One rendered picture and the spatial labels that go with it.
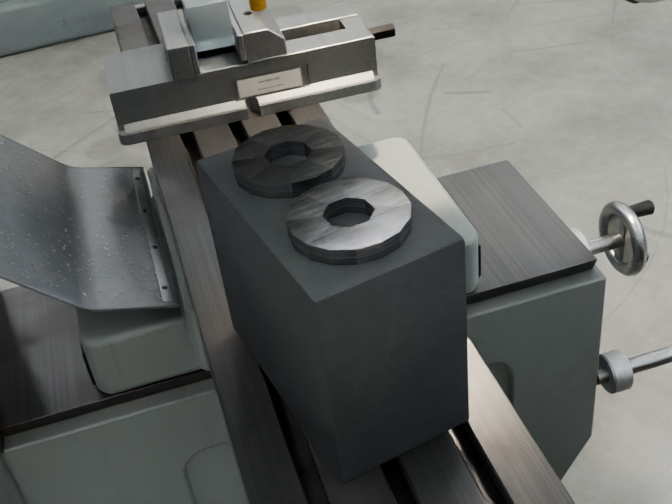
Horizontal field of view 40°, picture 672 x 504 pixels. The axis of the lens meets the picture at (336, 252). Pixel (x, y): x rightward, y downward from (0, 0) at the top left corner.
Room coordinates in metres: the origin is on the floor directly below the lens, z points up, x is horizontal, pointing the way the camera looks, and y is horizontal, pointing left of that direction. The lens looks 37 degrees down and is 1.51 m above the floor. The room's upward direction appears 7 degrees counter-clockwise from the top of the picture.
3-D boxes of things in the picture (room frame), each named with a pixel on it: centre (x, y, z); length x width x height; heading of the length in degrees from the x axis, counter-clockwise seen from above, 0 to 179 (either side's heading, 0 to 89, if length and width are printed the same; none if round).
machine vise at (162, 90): (1.14, 0.09, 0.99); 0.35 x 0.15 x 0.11; 100
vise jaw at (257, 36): (1.15, 0.07, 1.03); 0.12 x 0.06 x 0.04; 10
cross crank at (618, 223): (1.09, -0.40, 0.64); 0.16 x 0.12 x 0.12; 102
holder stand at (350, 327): (0.59, 0.01, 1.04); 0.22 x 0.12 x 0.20; 24
